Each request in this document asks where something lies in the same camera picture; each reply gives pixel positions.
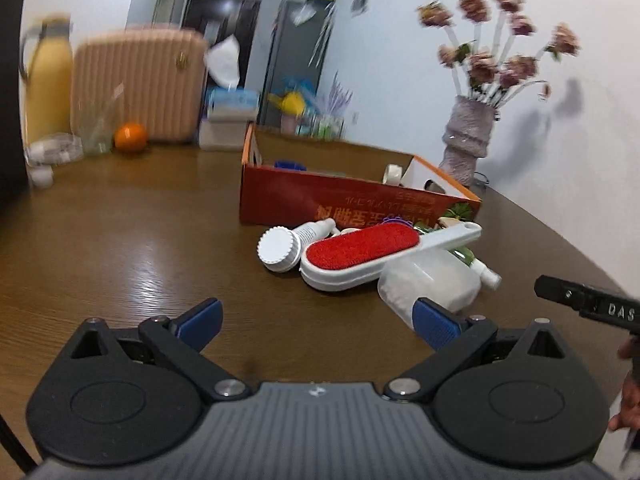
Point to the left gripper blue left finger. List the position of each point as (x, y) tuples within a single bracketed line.
[(176, 344)]

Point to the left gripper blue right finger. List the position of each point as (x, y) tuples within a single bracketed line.
[(457, 342)]

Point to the translucent plastic container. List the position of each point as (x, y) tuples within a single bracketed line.
[(436, 274)]

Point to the red white lint brush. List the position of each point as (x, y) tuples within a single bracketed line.
[(350, 260)]

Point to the purple plastic cap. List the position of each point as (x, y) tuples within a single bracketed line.
[(398, 220)]

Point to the white round disc device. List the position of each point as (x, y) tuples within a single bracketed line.
[(279, 249)]

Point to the white spray bottle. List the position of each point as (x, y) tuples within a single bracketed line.
[(311, 232)]

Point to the green spray bottle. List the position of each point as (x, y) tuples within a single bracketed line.
[(475, 262)]

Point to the person's right hand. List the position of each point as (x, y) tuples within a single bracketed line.
[(628, 416)]

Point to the white tape roll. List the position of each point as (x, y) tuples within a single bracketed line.
[(392, 175)]

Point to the red cardboard box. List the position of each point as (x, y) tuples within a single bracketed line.
[(343, 181)]

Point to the pink textured vase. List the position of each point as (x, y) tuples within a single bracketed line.
[(466, 138)]

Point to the blue bowl in box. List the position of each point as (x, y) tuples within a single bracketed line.
[(289, 165)]

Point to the orange fruit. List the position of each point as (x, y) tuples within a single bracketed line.
[(130, 138)]

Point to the white storage box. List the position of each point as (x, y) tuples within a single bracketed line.
[(222, 136)]

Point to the small white round object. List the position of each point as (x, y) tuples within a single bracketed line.
[(40, 177)]

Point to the black paper bag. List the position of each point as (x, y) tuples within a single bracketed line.
[(14, 178)]

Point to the clear glass cup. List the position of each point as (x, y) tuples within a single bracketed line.
[(98, 120)]

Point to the dried pink flowers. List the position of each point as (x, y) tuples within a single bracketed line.
[(481, 35)]

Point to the yellow toy on floor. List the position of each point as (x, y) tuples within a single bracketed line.
[(292, 104)]

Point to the pink ribbed suitcase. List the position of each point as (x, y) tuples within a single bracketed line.
[(160, 69)]

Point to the yellow thermos jug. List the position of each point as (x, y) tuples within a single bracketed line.
[(46, 63)]

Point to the dark entrance door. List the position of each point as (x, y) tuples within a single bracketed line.
[(216, 20)]

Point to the grey refrigerator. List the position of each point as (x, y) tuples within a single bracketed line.
[(297, 51)]

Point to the white charger with cable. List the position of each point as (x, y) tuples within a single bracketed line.
[(58, 149)]

